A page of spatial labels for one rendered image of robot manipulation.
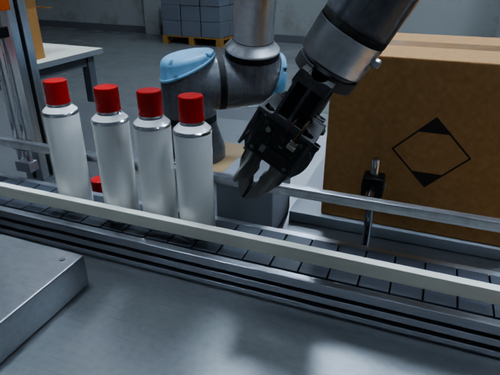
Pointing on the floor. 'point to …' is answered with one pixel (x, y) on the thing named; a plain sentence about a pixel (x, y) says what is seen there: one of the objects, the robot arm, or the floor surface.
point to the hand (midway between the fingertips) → (249, 187)
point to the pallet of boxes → (197, 21)
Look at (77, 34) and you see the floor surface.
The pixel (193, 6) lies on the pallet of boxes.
